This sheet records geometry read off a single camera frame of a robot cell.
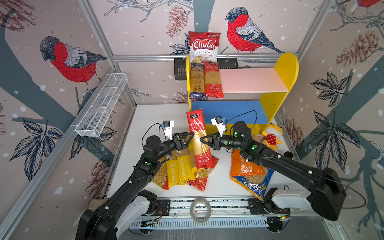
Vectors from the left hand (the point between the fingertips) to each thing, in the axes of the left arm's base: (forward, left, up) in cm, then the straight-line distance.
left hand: (190, 135), depth 68 cm
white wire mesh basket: (+7, +47, +2) cm, 48 cm away
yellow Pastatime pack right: (-4, +4, -24) cm, 24 cm away
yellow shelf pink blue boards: (+54, -49, -24) cm, 77 cm away
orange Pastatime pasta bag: (-6, -28, -23) cm, 37 cm away
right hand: (-2, -4, -3) cm, 5 cm away
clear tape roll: (-22, -5, -25) cm, 34 cm away
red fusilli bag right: (-10, -6, -24) cm, 27 cm away
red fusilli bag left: (-11, +17, -24) cm, 32 cm away
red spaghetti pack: (-7, -5, -5) cm, 10 cm away
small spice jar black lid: (-1, -55, -18) cm, 58 cm away
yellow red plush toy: (+10, -50, -22) cm, 56 cm away
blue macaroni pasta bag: (-15, -35, -25) cm, 45 cm away
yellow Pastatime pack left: (-7, +11, -24) cm, 27 cm away
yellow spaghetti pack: (-9, -1, -22) cm, 23 cm away
